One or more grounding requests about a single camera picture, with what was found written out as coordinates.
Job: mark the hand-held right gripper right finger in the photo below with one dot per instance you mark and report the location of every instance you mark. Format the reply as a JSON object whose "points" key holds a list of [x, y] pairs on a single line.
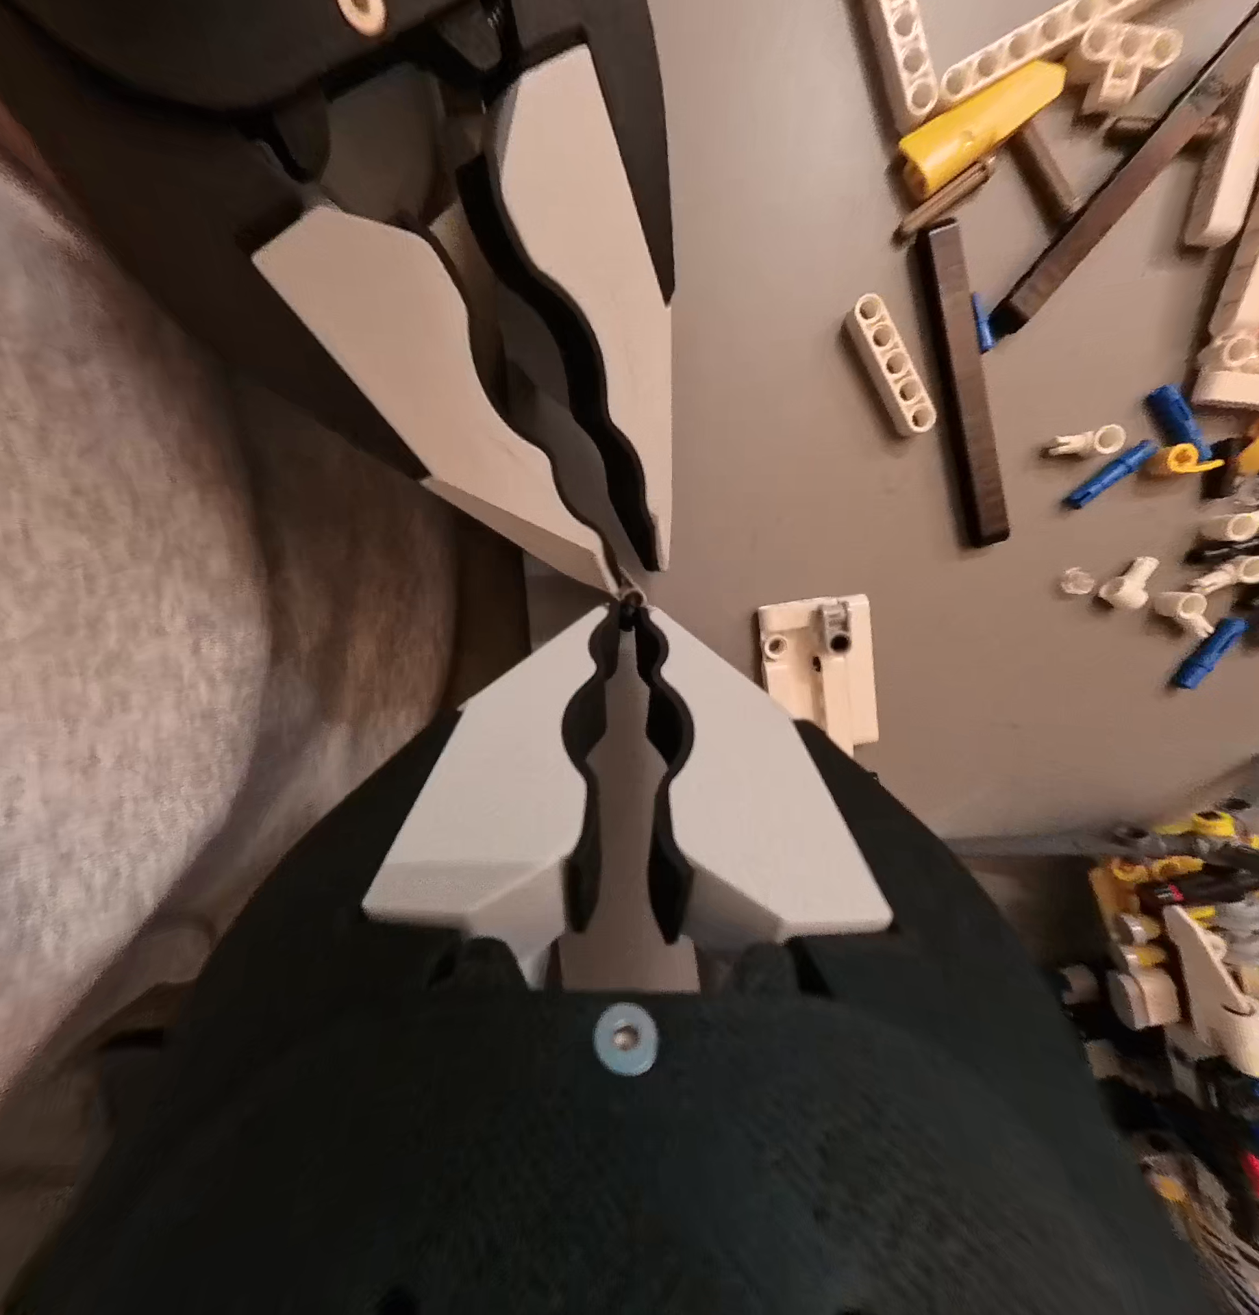
{"points": [[773, 822]]}

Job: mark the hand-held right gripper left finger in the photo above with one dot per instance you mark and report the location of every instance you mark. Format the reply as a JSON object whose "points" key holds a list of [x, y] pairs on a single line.
{"points": [[475, 822]]}

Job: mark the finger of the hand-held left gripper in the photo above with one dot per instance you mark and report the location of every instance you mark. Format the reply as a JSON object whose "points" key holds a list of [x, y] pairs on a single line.
{"points": [[588, 205], [383, 329]]}

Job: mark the white lego wing assembly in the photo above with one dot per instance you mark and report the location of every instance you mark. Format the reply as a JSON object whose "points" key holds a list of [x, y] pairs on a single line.
{"points": [[1245, 360], [793, 678]]}

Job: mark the black lego pin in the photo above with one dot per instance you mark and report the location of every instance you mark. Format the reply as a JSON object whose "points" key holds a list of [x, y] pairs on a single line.
{"points": [[629, 606]]}

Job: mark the zebra-striped lego aeroplane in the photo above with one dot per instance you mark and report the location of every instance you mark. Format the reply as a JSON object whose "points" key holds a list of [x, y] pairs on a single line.
{"points": [[1215, 996]]}

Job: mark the short white lego beam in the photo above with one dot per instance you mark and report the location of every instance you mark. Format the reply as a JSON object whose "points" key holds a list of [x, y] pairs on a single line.
{"points": [[890, 364]]}

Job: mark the long white lego beam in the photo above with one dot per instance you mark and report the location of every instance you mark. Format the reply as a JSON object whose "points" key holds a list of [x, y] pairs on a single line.
{"points": [[911, 62]]}

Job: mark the brown lego axle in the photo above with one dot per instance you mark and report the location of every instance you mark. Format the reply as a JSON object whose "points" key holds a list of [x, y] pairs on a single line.
{"points": [[1044, 169], [942, 198]]}

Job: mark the yellow lego panel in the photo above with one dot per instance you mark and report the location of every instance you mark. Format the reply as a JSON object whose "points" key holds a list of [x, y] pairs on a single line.
{"points": [[978, 123]]}

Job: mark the blue lego pin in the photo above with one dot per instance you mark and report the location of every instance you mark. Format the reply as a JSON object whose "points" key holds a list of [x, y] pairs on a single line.
{"points": [[983, 321]]}

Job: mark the wide white lego beam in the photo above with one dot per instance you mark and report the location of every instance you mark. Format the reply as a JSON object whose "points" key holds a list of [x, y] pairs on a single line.
{"points": [[1030, 45]]}

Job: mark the white T-shaped lego piece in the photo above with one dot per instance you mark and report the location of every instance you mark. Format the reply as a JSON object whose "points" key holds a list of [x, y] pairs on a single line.
{"points": [[1122, 51]]}

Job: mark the white lego panel piece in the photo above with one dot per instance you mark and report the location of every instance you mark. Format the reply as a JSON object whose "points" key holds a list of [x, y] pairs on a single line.
{"points": [[1235, 154]]}

